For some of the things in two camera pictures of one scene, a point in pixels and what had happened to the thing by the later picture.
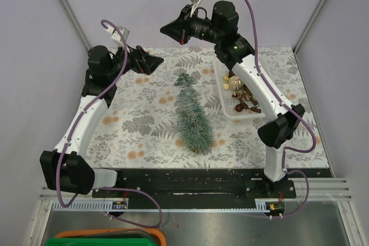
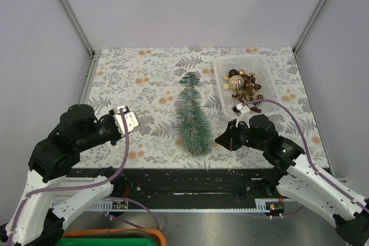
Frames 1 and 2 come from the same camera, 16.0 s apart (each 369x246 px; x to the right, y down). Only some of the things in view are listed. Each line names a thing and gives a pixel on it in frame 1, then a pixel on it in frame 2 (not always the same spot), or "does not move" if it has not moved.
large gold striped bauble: (235, 83) does not move
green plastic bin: (100, 241) does not move
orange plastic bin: (119, 233) does not move
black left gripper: (142, 61) -> (110, 116)
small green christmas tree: (195, 129) does not move
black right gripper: (179, 29) -> (229, 139)
